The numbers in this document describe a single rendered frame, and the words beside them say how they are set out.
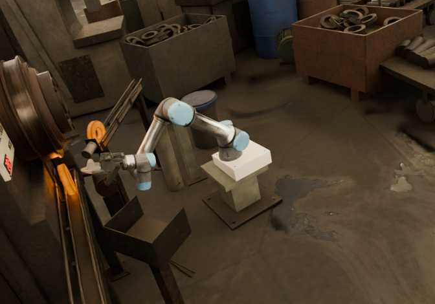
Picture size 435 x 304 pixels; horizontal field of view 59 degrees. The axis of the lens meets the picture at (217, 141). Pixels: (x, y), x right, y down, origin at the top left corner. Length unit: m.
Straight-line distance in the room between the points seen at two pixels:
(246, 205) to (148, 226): 0.99
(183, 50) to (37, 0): 1.54
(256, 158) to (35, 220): 1.30
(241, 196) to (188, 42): 2.09
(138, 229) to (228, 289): 0.68
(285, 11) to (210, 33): 1.07
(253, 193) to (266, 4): 2.82
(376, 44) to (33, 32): 3.32
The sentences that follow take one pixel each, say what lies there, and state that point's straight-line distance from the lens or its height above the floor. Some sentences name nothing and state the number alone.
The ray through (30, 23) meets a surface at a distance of 4.55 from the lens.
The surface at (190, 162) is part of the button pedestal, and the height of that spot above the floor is 0.16.
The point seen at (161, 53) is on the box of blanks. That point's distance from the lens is 3.94.
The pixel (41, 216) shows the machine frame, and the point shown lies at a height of 0.87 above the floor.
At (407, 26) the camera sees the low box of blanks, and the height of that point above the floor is 0.54.
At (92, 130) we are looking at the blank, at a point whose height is 0.76.
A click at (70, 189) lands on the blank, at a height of 0.72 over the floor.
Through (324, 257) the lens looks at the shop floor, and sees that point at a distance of 2.24.
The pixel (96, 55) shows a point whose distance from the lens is 4.50.
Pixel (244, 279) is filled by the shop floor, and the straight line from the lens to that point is 2.18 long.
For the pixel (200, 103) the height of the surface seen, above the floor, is 0.43.
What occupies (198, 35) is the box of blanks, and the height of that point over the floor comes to 0.66.
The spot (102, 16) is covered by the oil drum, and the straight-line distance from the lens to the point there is 6.59.
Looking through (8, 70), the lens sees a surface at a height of 1.32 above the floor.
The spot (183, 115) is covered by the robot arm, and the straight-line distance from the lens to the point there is 1.96.
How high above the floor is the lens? 1.67
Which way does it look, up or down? 30 degrees down
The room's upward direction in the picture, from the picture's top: 14 degrees counter-clockwise
